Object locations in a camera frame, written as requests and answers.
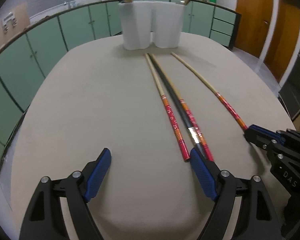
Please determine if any wooden door with handle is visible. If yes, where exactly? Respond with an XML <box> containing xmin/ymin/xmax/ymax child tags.
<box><xmin>235</xmin><ymin>0</ymin><xmax>275</xmax><ymax>58</ymax></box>

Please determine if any green base cabinet with drawers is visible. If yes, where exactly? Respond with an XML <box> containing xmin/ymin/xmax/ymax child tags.
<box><xmin>180</xmin><ymin>0</ymin><xmax>242</xmax><ymax>50</ymax></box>

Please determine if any plain wooden door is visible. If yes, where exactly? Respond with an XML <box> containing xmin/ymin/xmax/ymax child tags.
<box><xmin>263</xmin><ymin>0</ymin><xmax>300</xmax><ymax>81</ymax></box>

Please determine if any white water dispenser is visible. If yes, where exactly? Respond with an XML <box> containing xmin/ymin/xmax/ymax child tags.
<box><xmin>1</xmin><ymin>13</ymin><xmax>18</xmax><ymax>32</ymax></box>

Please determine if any long green base cabinet run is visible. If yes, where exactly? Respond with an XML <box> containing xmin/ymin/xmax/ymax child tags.
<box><xmin>0</xmin><ymin>0</ymin><xmax>123</xmax><ymax>180</ymax></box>

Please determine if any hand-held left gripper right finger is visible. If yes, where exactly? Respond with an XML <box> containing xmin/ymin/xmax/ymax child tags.
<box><xmin>190</xmin><ymin>148</ymin><xmax>283</xmax><ymax>240</ymax></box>

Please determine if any white two-compartment utensil holder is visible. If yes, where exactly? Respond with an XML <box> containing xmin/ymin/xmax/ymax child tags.
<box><xmin>118</xmin><ymin>1</ymin><xmax>186</xmax><ymax>51</ymax></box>

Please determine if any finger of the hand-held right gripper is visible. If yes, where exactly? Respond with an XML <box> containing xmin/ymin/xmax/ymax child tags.
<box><xmin>244</xmin><ymin>129</ymin><xmax>274</xmax><ymax>152</ymax></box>
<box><xmin>250</xmin><ymin>124</ymin><xmax>289</xmax><ymax>143</ymax></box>

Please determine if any black appliance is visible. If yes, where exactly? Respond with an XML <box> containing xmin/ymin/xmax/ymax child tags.
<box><xmin>278</xmin><ymin>52</ymin><xmax>300</xmax><ymax>121</ymax></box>

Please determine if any black chopstick with silver band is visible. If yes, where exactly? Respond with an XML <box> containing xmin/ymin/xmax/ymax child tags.
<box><xmin>154</xmin><ymin>60</ymin><xmax>208</xmax><ymax>158</ymax></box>

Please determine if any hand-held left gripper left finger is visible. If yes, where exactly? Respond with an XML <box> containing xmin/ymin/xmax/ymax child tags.
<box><xmin>19</xmin><ymin>148</ymin><xmax>112</xmax><ymax>240</ymax></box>

